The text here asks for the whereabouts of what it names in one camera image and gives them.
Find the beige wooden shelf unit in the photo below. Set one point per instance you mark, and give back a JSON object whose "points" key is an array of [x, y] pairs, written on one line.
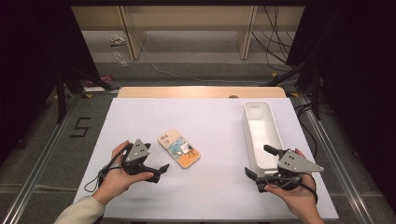
{"points": [[186, 18]]}

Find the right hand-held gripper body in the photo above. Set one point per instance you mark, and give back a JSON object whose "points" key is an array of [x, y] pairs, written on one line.
{"points": [[295, 163]]}

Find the light wooden table edge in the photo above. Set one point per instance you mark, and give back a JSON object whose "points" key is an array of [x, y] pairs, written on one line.
{"points": [[186, 92]]}

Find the aluminium floor rail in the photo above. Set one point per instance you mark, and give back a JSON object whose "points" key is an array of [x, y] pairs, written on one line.
{"points": [[339, 168], [37, 174]]}

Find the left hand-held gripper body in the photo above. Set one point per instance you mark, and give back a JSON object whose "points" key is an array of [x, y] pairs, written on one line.
{"points": [[136, 152]]}

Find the white table mat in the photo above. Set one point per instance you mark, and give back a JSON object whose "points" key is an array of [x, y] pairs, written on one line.
{"points": [[202, 124]]}

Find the crumpled paper scrap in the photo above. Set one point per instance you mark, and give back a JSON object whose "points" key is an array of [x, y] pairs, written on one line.
{"points": [[117, 39]]}

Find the person's right hand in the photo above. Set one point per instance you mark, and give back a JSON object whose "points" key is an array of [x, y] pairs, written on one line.
{"points": [[299, 199]]}

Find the clear plastic bottle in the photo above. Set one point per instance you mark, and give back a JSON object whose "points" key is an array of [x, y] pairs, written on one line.
{"points": [[120, 58]]}

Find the white plastic storage bin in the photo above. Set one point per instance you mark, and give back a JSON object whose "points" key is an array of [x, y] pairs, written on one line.
{"points": [[261, 133]]}

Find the person's left hand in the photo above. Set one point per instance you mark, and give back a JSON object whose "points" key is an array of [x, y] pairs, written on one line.
{"points": [[115, 180]]}

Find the black metal stand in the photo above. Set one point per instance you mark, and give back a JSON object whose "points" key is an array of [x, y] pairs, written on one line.
{"points": [[60, 99], [316, 96]]}

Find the pink packet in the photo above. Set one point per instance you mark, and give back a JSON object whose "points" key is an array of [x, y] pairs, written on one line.
{"points": [[99, 81]]}

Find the black curtain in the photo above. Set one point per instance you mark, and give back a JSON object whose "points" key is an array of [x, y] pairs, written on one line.
{"points": [[31, 62], [358, 77]]}

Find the white flat booklet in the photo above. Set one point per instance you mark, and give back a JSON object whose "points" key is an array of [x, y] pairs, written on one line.
{"points": [[93, 89]]}

